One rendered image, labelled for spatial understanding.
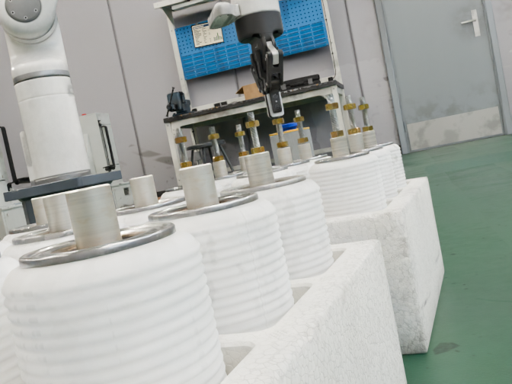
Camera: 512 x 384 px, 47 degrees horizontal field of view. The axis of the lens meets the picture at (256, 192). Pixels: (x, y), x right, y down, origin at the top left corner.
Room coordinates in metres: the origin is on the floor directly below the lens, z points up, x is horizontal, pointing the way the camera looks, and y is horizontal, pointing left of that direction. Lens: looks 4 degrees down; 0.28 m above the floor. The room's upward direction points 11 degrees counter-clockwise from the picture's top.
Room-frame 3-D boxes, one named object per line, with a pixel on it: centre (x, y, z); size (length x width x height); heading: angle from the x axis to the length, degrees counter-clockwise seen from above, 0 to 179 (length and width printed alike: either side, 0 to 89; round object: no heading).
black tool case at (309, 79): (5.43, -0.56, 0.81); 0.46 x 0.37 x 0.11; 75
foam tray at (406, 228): (0.96, -0.06, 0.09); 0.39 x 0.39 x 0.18; 68
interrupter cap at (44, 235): (0.44, 0.15, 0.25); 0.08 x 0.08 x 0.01
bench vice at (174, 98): (5.39, 0.53, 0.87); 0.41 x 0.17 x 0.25; 165
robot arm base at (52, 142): (1.02, 0.32, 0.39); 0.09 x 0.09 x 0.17; 75
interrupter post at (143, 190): (0.55, 0.10, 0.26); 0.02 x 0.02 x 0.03
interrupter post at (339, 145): (0.80, -0.12, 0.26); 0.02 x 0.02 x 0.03
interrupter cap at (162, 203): (0.55, 0.10, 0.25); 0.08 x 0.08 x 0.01
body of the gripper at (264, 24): (0.96, -0.06, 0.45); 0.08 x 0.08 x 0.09
